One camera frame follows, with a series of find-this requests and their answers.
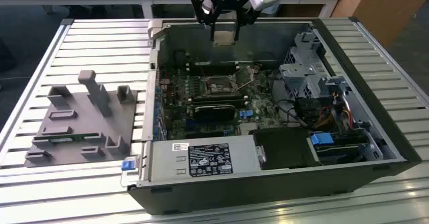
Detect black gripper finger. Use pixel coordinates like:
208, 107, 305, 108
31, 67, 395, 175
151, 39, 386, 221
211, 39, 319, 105
190, 0, 224, 43
234, 0, 259, 42

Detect silver square CPU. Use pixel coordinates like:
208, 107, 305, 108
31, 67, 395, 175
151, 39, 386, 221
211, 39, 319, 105
212, 30, 238, 47

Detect thin metal locking lever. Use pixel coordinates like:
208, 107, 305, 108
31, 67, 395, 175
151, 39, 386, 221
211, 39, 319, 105
236, 78, 255, 91

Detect metal CPU socket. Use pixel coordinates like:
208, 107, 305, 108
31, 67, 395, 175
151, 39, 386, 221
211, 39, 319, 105
203, 76, 238, 96

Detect grey case latch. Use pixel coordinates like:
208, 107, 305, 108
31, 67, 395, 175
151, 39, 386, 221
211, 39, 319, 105
147, 19, 172, 40

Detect black RAM slots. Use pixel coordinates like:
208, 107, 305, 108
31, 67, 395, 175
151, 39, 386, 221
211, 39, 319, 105
192, 95, 244, 106
188, 59, 239, 76

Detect silver disk bay cage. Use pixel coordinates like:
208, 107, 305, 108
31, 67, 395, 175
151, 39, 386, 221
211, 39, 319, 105
278, 32, 337, 101

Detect green motherboard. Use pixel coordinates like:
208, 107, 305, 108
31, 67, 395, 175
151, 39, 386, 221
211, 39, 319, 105
156, 58, 291, 141

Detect wooden cabinet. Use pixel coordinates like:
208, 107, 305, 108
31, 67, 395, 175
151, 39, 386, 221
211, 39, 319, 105
330, 0, 429, 49

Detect black graphics card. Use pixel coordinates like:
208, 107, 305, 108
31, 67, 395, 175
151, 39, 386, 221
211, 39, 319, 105
192, 103, 238, 122

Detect small silver heatsink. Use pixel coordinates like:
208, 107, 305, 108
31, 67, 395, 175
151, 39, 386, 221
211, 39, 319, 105
240, 123, 258, 135

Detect black plastic shroud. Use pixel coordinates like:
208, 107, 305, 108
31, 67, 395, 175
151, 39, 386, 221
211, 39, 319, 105
250, 127, 322, 171

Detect blue disk carrier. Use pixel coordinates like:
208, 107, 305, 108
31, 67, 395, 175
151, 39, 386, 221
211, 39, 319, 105
310, 131, 335, 147

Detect grey parts rack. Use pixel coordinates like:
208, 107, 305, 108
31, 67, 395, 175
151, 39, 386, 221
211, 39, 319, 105
25, 70, 139, 168

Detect silver power supply box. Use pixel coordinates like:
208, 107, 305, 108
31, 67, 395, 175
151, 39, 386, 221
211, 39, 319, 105
147, 135, 266, 182

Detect green RAM stick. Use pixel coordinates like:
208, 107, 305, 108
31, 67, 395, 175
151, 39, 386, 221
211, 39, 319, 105
48, 133, 101, 143

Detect blue plastic latch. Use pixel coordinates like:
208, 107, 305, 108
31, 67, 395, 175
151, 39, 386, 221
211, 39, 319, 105
120, 158, 135, 172

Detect black open PC case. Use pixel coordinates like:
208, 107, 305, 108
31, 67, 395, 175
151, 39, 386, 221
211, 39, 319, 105
125, 17, 422, 216

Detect black wire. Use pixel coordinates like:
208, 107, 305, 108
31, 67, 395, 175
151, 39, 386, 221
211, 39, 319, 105
270, 69, 314, 129

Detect coloured wire bundle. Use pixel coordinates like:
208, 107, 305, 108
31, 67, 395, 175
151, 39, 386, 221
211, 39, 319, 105
317, 100, 357, 132

